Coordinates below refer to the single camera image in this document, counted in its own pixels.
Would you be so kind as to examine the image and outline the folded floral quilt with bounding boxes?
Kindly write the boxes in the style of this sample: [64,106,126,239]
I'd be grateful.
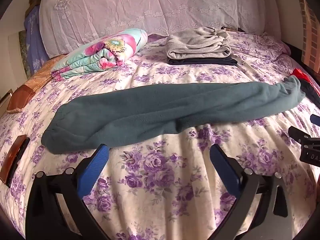
[51,28,148,82]

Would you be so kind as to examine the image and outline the red cloth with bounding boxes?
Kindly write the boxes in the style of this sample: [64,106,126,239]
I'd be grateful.
[290,68,320,93]

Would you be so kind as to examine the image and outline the folded navy garment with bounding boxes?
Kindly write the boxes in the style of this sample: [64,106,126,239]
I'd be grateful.
[167,56,238,66]

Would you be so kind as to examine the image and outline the blue patterned cloth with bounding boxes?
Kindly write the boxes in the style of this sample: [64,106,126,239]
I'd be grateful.
[24,5,50,77]

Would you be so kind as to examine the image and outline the white lace headboard cover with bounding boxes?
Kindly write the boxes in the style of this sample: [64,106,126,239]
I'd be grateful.
[39,0,253,58]

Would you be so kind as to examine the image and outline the purple floral bed sheet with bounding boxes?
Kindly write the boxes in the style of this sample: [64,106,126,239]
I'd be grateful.
[0,31,320,240]

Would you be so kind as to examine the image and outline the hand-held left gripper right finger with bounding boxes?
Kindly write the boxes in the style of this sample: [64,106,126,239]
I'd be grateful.
[209,144,294,240]

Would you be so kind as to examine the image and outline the folded grey pants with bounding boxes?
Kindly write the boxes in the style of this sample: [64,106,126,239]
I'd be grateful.
[165,27,232,60]

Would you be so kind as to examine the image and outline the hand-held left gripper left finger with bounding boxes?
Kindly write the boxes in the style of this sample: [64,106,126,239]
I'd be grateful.
[26,144,110,240]

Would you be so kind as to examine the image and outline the glossy brown wooden board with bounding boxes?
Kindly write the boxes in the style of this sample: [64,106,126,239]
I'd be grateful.
[0,134,30,188]

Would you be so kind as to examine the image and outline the orange brown pillow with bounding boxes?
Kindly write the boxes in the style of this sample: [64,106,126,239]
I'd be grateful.
[7,54,67,113]

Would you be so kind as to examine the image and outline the teal fleece pants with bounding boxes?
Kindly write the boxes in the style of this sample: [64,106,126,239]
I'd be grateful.
[42,76,306,155]

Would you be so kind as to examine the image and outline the brick pattern curtain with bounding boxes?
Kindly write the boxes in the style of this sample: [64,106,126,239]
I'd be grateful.
[297,0,320,68]

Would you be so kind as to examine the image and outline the dark garment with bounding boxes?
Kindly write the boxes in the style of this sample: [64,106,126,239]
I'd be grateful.
[300,80,320,101]

